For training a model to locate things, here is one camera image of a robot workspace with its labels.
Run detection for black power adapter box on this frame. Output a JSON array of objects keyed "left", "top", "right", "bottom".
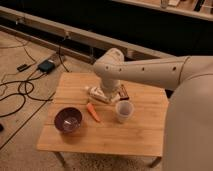
[{"left": 37, "top": 60, "right": 55, "bottom": 73}]

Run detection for brown chocolate bar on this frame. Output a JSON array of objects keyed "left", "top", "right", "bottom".
[{"left": 117, "top": 83, "right": 130, "bottom": 101}]

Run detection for orange carrot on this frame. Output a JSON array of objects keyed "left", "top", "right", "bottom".
[{"left": 86, "top": 102, "right": 101, "bottom": 122}]

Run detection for wooden table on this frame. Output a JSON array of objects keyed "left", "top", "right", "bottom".
[{"left": 37, "top": 73, "right": 168, "bottom": 166}]

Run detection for small black device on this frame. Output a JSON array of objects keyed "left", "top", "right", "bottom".
[{"left": 17, "top": 64, "right": 30, "bottom": 72}]

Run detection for translucent plastic cup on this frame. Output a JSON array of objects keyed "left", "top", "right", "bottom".
[{"left": 115, "top": 100, "right": 134, "bottom": 123}]

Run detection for purple ceramic bowl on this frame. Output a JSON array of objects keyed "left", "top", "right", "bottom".
[{"left": 54, "top": 107, "right": 82, "bottom": 134}]

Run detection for black floor cables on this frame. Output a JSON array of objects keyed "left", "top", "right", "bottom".
[{"left": 0, "top": 36, "right": 71, "bottom": 119}]

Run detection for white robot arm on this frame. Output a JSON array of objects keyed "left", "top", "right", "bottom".
[{"left": 93, "top": 48, "right": 213, "bottom": 171}]

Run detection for long wooden shelf rail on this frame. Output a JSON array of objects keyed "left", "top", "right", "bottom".
[{"left": 0, "top": 6, "right": 172, "bottom": 59}]

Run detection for white lying bottle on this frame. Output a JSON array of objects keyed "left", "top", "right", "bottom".
[{"left": 85, "top": 86, "right": 110, "bottom": 103}]

